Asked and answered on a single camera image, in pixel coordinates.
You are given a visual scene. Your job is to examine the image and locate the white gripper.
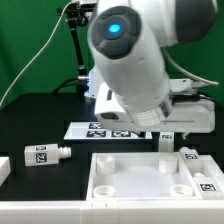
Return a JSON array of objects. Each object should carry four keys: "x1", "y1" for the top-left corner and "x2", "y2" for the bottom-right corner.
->
[{"x1": 94, "y1": 79, "x2": 215, "y2": 134}]

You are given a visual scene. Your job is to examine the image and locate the white square tabletop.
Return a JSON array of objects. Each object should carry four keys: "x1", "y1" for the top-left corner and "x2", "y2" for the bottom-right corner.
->
[{"x1": 86, "y1": 152, "x2": 202, "y2": 200}]

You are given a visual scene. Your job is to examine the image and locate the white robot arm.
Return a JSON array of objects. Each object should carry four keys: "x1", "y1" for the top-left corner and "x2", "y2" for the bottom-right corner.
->
[{"x1": 81, "y1": 0, "x2": 218, "y2": 133}]

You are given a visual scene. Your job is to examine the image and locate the white left obstacle block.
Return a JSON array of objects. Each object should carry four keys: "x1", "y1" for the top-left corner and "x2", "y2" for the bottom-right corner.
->
[{"x1": 0, "y1": 157, "x2": 11, "y2": 186}]

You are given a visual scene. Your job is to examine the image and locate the white right obstacle rail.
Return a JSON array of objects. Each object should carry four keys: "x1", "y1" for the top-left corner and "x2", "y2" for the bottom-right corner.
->
[{"x1": 200, "y1": 155, "x2": 224, "y2": 188}]

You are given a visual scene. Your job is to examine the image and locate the white obstacle rail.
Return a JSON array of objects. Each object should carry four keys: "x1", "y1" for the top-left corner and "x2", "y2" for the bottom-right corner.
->
[
  {"x1": 0, "y1": 200, "x2": 224, "y2": 224},
  {"x1": 200, "y1": 155, "x2": 224, "y2": 188}
]

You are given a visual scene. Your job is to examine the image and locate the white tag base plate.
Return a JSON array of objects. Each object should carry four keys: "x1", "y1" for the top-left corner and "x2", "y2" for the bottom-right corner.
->
[{"x1": 64, "y1": 122, "x2": 152, "y2": 140}]

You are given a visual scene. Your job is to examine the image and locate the black cables at base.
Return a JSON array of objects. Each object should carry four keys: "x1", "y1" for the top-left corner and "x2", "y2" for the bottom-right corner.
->
[{"x1": 51, "y1": 77, "x2": 90, "y2": 94}]

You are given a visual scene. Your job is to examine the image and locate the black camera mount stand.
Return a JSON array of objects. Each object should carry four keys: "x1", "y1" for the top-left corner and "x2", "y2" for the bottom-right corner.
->
[{"x1": 53, "y1": 1, "x2": 89, "y2": 95}]

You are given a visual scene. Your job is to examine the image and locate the white cable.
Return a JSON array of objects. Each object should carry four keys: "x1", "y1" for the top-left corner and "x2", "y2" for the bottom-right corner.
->
[{"x1": 0, "y1": 0, "x2": 78, "y2": 108}]

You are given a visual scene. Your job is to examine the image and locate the white front obstacle rail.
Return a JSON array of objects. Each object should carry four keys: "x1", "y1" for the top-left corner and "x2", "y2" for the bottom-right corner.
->
[{"x1": 0, "y1": 200, "x2": 224, "y2": 224}]

